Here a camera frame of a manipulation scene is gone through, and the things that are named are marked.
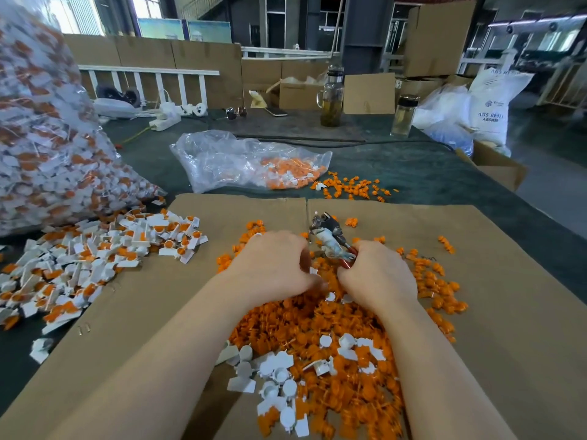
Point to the person's left hand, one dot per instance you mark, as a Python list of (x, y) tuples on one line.
[(266, 268)]

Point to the person's right hand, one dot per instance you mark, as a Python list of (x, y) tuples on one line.
[(378, 277)]

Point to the orange white plastic piece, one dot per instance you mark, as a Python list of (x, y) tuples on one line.
[(194, 241)]

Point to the pile of orange and white parts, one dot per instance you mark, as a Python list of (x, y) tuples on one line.
[(339, 357)]

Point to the pile of assembled white-orange parts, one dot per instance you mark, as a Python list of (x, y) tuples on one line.
[(69, 268)]

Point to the person's right forearm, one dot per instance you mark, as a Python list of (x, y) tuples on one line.
[(449, 397)]

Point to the scatter of orange offcuts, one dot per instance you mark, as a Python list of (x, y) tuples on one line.
[(356, 186)]

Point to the small clear plastic bag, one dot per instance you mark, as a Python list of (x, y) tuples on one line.
[(222, 160)]

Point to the black phone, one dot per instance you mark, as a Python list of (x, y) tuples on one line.
[(277, 112)]

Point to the open brown cardboard box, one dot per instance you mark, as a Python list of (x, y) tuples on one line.
[(492, 165)]

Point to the glass bottle with black lid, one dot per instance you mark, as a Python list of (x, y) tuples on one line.
[(404, 115)]

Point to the brown cardboard sheet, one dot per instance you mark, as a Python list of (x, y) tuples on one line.
[(543, 321), (92, 353)]

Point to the clear blue plastic bag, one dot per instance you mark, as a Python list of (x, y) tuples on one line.
[(445, 120)]

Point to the open cardboard box with paper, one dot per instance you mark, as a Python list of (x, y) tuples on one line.
[(297, 94)]

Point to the white power strip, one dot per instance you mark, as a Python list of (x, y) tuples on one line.
[(167, 120)]

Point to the flat brown cardboard panel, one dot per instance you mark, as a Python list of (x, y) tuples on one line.
[(370, 93)]

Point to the glass tea jar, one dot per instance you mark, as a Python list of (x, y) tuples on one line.
[(332, 96)]

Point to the white woven sack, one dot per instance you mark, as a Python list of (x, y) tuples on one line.
[(499, 105)]

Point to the row of upright cardboard sheets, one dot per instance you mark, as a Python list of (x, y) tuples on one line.
[(220, 57)]

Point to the white oval plastic device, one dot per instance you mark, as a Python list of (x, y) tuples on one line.
[(115, 107)]

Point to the large clear bag of seals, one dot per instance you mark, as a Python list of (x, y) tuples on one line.
[(60, 160)]

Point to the dark steel pillar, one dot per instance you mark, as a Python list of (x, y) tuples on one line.
[(368, 34)]

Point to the tall brown cardboard box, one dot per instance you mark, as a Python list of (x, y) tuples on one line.
[(439, 37)]

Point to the white metal rack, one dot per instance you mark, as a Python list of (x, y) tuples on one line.
[(570, 82)]

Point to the white railing frame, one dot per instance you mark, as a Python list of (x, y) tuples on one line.
[(149, 69)]

